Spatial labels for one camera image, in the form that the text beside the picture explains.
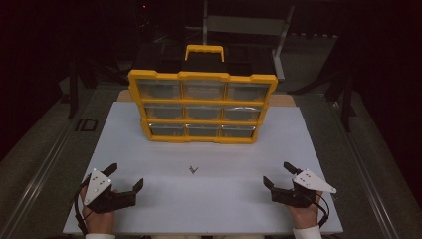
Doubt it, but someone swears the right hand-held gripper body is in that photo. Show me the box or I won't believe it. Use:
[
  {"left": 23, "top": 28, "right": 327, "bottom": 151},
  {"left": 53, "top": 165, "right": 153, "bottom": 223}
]
[{"left": 270, "top": 168, "right": 338, "bottom": 209}]

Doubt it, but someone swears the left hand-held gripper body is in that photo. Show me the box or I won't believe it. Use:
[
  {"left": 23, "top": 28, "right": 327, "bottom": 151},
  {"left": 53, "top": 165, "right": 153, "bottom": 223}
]
[{"left": 83, "top": 168, "right": 137, "bottom": 214}]

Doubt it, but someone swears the single clear plastic drawer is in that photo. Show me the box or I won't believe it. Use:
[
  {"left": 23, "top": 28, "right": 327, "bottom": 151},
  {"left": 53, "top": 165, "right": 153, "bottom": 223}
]
[{"left": 220, "top": 123, "right": 258, "bottom": 139}]

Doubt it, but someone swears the yellow black organizer cabinet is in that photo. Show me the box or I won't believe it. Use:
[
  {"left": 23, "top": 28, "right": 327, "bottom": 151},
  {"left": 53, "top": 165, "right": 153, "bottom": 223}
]
[{"left": 127, "top": 42, "right": 280, "bottom": 145}]

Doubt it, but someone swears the person's right hand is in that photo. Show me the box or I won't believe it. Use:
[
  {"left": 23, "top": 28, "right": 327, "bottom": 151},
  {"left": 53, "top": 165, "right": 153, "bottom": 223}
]
[{"left": 286, "top": 190, "right": 324, "bottom": 231}]

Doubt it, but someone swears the person's left hand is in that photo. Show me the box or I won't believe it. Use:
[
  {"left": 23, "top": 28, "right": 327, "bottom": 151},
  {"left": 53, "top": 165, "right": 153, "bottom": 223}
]
[{"left": 79, "top": 184, "right": 117, "bottom": 235}]

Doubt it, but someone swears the set of transparent cabinet bins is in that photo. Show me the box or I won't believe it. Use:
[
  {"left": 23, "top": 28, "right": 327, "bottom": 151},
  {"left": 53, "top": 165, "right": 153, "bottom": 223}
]
[{"left": 136, "top": 79, "right": 272, "bottom": 139}]

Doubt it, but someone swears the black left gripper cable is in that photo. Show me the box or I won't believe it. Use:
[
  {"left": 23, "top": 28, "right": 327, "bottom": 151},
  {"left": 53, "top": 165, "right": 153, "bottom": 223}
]
[{"left": 73, "top": 176, "right": 93, "bottom": 237}]

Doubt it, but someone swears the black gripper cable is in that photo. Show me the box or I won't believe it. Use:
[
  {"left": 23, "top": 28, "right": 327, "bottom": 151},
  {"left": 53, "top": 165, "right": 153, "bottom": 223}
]
[
  {"left": 73, "top": 176, "right": 93, "bottom": 237},
  {"left": 311, "top": 191, "right": 331, "bottom": 229}
]

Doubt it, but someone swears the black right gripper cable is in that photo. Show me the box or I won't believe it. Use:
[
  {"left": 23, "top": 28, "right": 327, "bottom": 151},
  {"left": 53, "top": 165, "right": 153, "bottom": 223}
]
[{"left": 311, "top": 191, "right": 331, "bottom": 229}]

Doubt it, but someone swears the grey metal frame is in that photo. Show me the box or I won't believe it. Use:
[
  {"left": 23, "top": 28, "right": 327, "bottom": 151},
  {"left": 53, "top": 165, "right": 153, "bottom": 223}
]
[{"left": 184, "top": 0, "right": 297, "bottom": 83}]

